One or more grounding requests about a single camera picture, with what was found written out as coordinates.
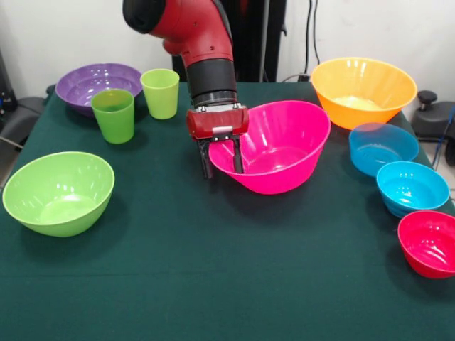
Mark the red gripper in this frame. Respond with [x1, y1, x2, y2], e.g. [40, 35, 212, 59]
[186, 104, 250, 180]

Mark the pink bowl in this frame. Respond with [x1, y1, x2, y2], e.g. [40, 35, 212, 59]
[208, 99, 332, 195]

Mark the light green cup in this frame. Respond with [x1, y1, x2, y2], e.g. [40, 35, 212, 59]
[139, 68, 181, 120]

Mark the dark green table cloth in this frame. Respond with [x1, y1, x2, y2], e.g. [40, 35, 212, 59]
[0, 81, 455, 341]

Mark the dark green cup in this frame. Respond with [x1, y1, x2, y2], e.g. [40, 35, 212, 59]
[90, 88, 136, 145]

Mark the orange bowl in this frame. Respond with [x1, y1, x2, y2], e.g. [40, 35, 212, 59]
[311, 58, 419, 131]

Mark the purple bowl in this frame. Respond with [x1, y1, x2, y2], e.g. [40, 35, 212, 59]
[55, 63, 144, 118]

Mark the translucent blue bowl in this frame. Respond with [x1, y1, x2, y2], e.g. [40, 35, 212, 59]
[348, 122, 420, 178]

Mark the green bowl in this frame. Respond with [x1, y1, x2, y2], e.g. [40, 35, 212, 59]
[1, 151, 116, 238]

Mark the turquoise bowl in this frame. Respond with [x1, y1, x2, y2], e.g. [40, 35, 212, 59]
[375, 161, 451, 219]

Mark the red bowl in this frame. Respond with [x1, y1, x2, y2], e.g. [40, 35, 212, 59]
[397, 210, 455, 280]

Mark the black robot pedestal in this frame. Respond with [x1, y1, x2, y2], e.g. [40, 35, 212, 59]
[170, 0, 288, 83]

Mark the black wall cable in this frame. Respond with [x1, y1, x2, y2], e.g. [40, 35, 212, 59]
[306, 0, 321, 68]

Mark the dark grey pedestal leg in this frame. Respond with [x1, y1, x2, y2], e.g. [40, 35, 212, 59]
[412, 90, 455, 143]
[0, 96, 46, 150]

